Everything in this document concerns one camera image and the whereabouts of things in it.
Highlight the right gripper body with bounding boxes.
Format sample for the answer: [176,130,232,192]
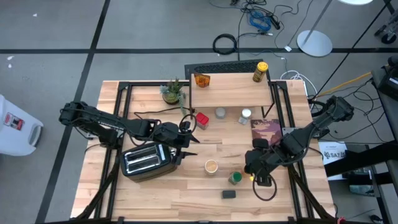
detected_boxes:
[253,138,289,187]

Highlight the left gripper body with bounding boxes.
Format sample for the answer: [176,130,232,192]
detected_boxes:
[161,121,192,166]

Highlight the green-lid glass spice jar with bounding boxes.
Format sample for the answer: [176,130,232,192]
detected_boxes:
[228,170,243,186]

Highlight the red spice tin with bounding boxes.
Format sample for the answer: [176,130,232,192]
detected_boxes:
[195,112,210,131]

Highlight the beige paper cup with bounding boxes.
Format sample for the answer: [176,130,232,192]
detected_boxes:
[204,159,219,176]

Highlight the orange seasoning packet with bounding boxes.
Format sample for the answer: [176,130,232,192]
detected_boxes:
[193,72,211,89]

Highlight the yellow-lid spice jar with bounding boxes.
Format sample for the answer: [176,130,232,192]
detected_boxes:
[252,61,269,83]

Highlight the wooden shelf black legs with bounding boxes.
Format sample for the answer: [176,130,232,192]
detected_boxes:
[188,72,276,119]

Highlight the black two-slot toaster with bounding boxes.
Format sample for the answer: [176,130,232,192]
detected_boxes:
[119,142,178,183]

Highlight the white-lid spice jar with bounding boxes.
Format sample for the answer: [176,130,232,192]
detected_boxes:
[238,108,252,126]

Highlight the potted succulent plant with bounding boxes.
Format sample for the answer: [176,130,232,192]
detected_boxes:
[159,77,187,116]

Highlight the white printed sign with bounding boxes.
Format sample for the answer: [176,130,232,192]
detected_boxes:
[318,141,348,182]

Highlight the black perforated panel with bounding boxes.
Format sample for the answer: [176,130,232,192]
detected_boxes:
[183,58,265,80]

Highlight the grey round stand base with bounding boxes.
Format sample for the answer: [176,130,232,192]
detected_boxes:
[296,0,334,58]

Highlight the black power adapter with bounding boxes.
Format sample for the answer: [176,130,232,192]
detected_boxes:
[267,14,282,31]

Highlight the black desk equipment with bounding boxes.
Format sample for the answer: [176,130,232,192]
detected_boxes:
[371,55,398,102]

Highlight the white plastic container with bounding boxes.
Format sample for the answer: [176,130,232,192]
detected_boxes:
[0,94,44,157]

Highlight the cart caster wheel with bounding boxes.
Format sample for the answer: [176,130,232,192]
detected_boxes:
[374,11,398,45]

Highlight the white lamp head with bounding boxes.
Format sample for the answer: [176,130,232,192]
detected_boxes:
[337,0,374,6]

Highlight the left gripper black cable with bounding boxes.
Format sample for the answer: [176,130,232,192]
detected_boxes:
[178,113,198,135]

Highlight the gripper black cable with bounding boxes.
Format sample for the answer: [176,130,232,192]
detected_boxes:
[178,113,198,135]
[252,172,278,202]

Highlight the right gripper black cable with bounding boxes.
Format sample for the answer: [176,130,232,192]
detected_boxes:
[252,172,278,202]

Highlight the black power cord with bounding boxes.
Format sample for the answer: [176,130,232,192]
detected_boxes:
[132,106,191,121]

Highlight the black aluminium table frame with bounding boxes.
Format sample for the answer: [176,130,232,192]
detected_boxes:
[74,80,335,224]

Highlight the white cable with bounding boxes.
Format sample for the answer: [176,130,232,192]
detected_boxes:
[279,70,318,100]

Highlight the black side workstation frame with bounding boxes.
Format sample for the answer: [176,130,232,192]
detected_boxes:
[323,93,398,224]

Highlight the black coiled cable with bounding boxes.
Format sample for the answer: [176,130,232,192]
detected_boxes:
[212,33,239,56]

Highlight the yellow cable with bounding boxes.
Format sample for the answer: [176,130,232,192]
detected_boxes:
[315,71,373,98]

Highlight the blue coiled cable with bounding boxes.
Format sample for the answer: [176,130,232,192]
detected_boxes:
[248,10,272,32]

